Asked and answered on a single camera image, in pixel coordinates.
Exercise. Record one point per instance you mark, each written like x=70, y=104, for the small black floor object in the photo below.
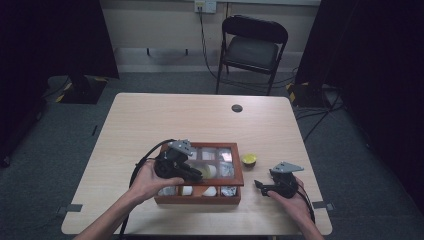
x=95, y=130

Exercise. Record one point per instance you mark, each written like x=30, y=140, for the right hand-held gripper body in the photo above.
x=285, y=183

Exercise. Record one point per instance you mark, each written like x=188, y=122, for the person's right hand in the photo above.
x=295, y=206

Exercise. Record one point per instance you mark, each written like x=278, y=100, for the black curtain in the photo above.
x=376, y=83
x=40, y=50

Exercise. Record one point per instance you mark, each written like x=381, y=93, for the dark round table grommet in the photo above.
x=237, y=108

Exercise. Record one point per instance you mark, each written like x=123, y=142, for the person's left hand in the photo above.
x=150, y=185

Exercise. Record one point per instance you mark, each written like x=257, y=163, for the white wall socket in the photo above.
x=205, y=6

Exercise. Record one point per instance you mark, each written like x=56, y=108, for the group of silver foil packets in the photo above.
x=225, y=155

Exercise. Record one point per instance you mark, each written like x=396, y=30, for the wooden box with glass lid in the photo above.
x=200, y=200

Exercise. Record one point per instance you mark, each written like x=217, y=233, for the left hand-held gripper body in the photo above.
x=170, y=163

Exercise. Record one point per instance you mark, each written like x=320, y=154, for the white cup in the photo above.
x=187, y=190
x=210, y=191

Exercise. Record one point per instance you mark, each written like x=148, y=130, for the grey table bracket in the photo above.
x=325, y=206
x=71, y=208

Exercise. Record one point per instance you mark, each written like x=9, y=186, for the black stand base striped tape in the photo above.
x=305, y=95
x=80, y=93

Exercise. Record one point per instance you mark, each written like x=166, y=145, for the black folding chair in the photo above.
x=251, y=50

